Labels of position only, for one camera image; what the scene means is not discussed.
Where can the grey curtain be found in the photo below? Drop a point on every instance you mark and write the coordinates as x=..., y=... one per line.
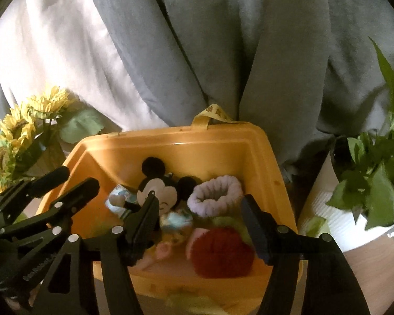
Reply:
x=216, y=55

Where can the green leafy plant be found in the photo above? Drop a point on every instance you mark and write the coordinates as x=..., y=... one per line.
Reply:
x=377, y=197

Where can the glass vase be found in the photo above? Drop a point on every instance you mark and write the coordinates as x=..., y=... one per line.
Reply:
x=52, y=160

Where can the small green plush toy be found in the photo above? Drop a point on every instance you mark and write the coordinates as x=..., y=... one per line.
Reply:
x=221, y=223

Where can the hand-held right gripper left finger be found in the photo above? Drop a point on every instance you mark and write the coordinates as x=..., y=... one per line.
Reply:
x=144, y=226

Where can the purple fluffy headband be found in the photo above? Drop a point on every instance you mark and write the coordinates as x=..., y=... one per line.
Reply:
x=203, y=203

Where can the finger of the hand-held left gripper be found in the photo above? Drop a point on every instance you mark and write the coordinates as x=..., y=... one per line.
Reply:
x=82, y=188
x=52, y=175

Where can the mouse plush toy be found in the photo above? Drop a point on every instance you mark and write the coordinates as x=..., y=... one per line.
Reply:
x=151, y=187

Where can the red fluffy plush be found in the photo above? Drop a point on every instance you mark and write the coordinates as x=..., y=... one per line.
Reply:
x=220, y=252

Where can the orange plastic basket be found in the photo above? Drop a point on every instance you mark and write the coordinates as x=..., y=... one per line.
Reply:
x=200, y=147

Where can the white curtain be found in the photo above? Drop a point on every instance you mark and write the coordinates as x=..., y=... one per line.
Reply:
x=69, y=55

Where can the white plant pot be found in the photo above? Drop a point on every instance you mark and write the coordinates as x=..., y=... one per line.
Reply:
x=331, y=223

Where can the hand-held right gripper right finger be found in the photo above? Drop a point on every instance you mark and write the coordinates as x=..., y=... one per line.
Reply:
x=252, y=226

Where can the pink plush toy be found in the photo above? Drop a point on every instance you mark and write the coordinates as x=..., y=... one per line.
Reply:
x=164, y=249

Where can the artificial sunflower bouquet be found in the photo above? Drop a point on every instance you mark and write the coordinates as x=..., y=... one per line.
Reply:
x=16, y=128

